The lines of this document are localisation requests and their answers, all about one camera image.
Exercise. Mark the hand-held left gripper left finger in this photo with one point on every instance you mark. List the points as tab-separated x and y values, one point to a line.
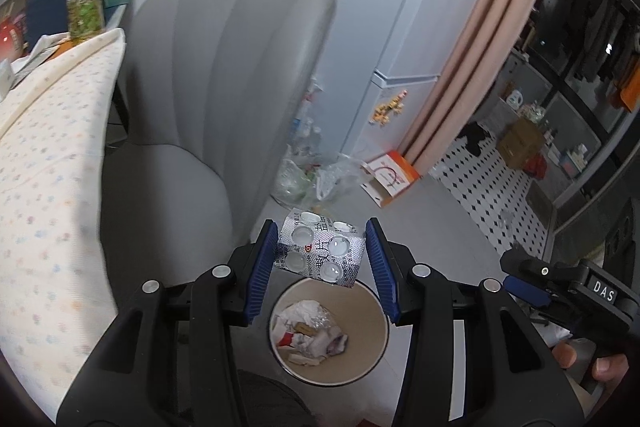
262	272

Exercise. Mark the person's right hand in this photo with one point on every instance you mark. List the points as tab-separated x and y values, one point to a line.
607	367

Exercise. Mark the pink curtain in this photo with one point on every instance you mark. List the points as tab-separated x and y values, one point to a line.
480	37

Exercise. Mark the round beige trash bin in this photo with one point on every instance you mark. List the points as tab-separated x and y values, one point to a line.
350	357

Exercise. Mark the white fridge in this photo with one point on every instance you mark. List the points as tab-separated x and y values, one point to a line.
395	7

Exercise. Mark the clear plastic bags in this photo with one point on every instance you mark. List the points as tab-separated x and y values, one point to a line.
315	172

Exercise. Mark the silver blister pack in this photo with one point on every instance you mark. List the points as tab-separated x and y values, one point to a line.
320	249

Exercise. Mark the orange hanging cloth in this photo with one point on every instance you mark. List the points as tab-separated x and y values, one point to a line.
630	87

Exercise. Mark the dotted cream tablecloth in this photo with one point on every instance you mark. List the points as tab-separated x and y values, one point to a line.
50	207

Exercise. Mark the black cloth on floor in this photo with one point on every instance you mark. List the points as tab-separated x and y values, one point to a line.
475	137

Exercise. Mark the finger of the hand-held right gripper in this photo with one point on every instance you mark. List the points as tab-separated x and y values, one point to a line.
525	263
525	291

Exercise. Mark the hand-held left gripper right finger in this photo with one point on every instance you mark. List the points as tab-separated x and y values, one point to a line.
381	272

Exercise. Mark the pile of tissues in bin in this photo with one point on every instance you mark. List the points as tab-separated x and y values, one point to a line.
310	334

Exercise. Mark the orange and white box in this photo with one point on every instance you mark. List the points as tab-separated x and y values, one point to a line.
390	179

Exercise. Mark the grey padded chair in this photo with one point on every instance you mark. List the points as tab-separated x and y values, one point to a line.
200	107

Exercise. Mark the yellow figure fridge magnets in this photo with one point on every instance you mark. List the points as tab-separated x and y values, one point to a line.
387	109

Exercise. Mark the red kettle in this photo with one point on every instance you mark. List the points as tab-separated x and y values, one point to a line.
10	39

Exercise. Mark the brown cardboard box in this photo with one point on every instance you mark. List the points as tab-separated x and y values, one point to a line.
520	142

